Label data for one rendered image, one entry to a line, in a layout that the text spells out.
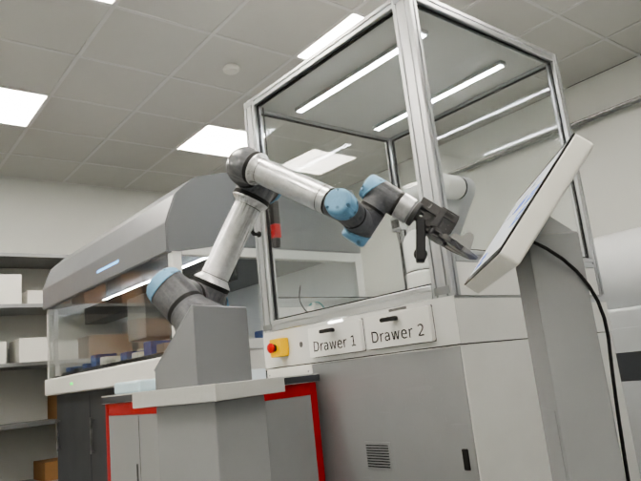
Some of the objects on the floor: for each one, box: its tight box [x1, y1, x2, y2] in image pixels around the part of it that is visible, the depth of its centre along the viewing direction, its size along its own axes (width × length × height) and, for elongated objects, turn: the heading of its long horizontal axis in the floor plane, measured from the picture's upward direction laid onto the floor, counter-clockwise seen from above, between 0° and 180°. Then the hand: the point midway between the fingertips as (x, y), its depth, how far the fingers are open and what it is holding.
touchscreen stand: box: [516, 231, 627, 481], centre depth 144 cm, size 50×45×102 cm
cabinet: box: [267, 332, 641, 481], centre depth 244 cm, size 95×103×80 cm
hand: (471, 258), depth 167 cm, fingers closed
